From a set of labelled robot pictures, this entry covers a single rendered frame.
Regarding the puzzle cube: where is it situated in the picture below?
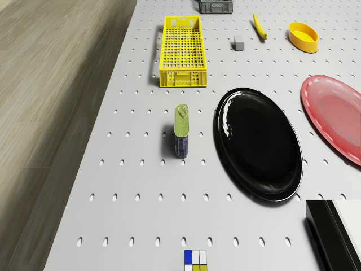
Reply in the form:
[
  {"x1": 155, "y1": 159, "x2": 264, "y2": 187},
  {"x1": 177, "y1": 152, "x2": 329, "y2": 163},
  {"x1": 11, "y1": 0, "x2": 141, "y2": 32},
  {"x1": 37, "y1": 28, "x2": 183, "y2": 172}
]
[{"x1": 184, "y1": 249, "x2": 208, "y2": 271}]

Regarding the flat-sided can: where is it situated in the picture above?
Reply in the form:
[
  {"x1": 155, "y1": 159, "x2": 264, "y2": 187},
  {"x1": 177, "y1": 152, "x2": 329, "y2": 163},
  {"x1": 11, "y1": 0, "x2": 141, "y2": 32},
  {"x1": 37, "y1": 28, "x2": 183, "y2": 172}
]
[{"x1": 174, "y1": 103, "x2": 190, "y2": 159}]

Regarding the yellow basket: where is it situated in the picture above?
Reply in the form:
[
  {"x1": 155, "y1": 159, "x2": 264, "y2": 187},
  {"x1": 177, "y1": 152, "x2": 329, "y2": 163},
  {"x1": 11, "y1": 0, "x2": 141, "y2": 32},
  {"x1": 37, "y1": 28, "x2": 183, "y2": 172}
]
[{"x1": 158, "y1": 15, "x2": 210, "y2": 88}]

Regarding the black plate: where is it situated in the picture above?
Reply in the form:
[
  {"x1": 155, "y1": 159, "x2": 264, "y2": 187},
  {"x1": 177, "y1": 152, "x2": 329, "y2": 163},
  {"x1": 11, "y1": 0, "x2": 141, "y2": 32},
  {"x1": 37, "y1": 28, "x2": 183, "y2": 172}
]
[{"x1": 213, "y1": 87, "x2": 304, "y2": 202}]

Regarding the grey cube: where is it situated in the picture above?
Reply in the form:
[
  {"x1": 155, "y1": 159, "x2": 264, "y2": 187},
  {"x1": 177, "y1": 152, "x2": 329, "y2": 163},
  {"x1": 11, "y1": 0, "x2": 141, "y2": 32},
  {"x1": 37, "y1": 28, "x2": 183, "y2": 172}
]
[{"x1": 233, "y1": 35, "x2": 245, "y2": 52}]

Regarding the dark grey basket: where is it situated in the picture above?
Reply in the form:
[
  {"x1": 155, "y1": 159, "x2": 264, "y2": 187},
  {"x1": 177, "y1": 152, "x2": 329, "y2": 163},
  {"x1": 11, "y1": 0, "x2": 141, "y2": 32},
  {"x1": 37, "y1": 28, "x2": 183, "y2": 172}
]
[{"x1": 195, "y1": 0, "x2": 234, "y2": 15}]

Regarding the banana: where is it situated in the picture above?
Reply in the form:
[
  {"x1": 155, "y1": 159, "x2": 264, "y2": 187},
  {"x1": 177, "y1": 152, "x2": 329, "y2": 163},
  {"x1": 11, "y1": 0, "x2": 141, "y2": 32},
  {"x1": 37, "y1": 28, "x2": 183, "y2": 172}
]
[{"x1": 252, "y1": 13, "x2": 268, "y2": 41}]

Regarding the red plate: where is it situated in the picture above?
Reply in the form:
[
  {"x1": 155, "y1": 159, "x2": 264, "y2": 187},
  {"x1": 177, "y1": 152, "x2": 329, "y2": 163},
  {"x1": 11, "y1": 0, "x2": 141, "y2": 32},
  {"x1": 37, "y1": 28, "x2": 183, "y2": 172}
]
[{"x1": 300, "y1": 75, "x2": 361, "y2": 167}]

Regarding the yellow bowl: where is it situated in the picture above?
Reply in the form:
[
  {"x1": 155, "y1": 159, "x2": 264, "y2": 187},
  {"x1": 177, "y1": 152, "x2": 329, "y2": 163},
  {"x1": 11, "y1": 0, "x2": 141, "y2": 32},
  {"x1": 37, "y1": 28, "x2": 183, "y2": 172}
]
[{"x1": 288, "y1": 22, "x2": 319, "y2": 54}]

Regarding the black stove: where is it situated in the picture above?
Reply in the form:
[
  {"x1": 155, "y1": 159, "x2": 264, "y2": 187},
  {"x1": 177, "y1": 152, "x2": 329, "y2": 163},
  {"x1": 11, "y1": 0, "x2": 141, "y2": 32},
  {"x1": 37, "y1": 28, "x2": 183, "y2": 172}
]
[{"x1": 305, "y1": 199, "x2": 361, "y2": 271}]

